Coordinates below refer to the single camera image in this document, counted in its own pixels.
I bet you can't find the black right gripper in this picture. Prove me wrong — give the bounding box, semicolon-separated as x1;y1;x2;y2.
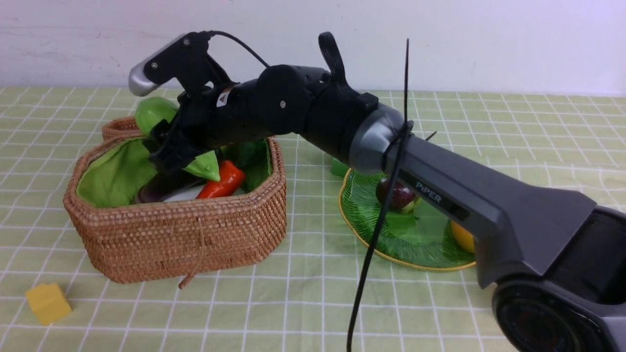
149;81;267;174

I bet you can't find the light green toy gourd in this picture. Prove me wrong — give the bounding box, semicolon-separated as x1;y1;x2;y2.
134;96;221;182

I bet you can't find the orange toy carrot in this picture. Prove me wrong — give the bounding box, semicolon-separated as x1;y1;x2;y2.
186;140;273;199

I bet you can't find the purple toy eggplant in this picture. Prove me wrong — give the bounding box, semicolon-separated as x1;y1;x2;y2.
132;170;206;204

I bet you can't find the white toy radish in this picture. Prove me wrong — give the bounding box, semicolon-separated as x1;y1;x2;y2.
163;185;204;202

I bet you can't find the dark red passion fruit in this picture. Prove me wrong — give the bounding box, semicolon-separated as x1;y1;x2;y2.
375;177;416;213

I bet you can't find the orange toy mango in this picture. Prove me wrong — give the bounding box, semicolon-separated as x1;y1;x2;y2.
450;220;475;254

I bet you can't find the yellow toy lemon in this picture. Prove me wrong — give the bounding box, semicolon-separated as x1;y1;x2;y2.
400;197;421;214

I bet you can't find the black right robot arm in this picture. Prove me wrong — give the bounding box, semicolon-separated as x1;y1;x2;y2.
129;58;625;352

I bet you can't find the wicker basket lid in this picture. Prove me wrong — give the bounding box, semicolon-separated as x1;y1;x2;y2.
101;116;142;142

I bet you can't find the green foam cube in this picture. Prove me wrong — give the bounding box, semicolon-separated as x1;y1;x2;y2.
330;158;350;178

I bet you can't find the woven wicker basket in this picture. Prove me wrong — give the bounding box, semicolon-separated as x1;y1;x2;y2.
63;133;288;289

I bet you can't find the green checkered tablecloth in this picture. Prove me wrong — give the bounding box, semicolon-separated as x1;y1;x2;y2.
0;87;626;352

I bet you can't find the yellow foam block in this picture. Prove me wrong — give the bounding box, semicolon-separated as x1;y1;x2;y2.
25;283;72;326

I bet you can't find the green glass leaf plate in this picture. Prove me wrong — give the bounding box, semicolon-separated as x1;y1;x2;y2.
338;169;476;271

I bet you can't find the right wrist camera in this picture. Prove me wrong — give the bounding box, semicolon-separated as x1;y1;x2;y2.
128;31;215;97

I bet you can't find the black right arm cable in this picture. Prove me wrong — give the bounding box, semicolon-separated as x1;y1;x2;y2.
208;30;350;93

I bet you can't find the black cable tie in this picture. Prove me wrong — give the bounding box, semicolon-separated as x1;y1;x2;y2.
346;38;413;352

